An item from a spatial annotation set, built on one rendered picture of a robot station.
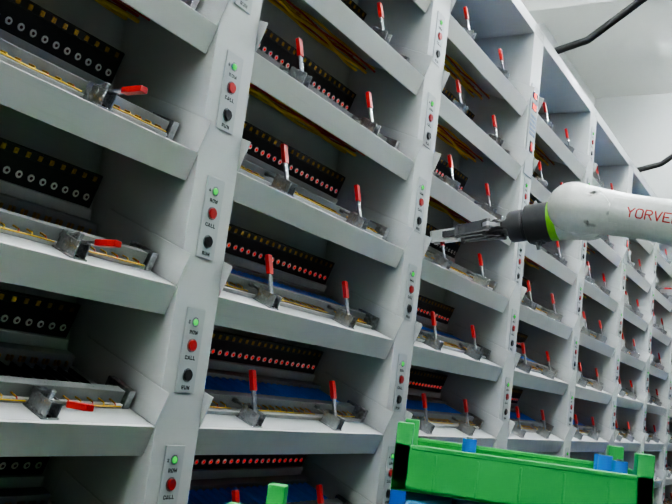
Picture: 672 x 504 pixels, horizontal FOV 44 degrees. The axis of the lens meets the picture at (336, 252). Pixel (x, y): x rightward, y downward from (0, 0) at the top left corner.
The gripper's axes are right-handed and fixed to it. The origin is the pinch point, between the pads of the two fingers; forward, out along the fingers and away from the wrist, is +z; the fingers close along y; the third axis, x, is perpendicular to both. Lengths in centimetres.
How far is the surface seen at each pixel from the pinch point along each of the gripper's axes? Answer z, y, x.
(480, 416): 9, 44, -42
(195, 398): 4, -88, -43
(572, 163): -9, 100, 47
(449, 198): -2.6, -2.8, 8.5
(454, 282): 0.2, 5.2, -10.6
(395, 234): 1.2, -25.7, -5.1
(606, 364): 4, 185, -16
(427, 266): -0.2, -12.0, -9.9
